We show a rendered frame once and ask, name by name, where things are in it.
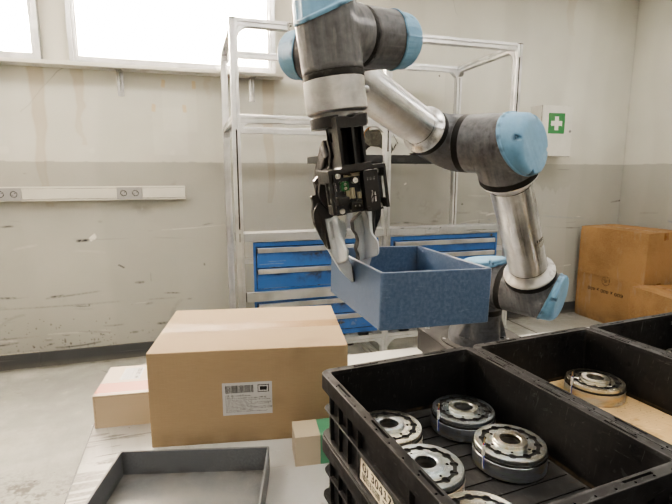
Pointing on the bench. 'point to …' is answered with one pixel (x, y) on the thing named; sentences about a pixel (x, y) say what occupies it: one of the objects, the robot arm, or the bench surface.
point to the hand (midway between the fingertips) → (353, 269)
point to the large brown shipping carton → (240, 373)
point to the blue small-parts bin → (414, 288)
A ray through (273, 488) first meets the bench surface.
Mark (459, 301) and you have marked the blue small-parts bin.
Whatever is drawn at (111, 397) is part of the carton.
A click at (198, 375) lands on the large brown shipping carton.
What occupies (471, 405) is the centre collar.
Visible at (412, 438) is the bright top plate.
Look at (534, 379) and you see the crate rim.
